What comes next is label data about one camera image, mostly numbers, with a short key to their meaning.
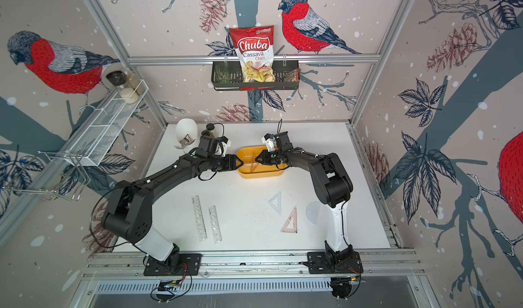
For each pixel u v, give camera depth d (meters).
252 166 1.00
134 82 0.86
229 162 0.79
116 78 0.78
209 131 1.06
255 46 0.81
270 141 0.93
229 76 0.92
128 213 0.45
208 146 0.72
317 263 0.73
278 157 0.81
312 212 0.86
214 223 0.83
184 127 1.02
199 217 0.86
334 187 0.54
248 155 1.01
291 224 0.83
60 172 0.61
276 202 0.90
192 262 0.73
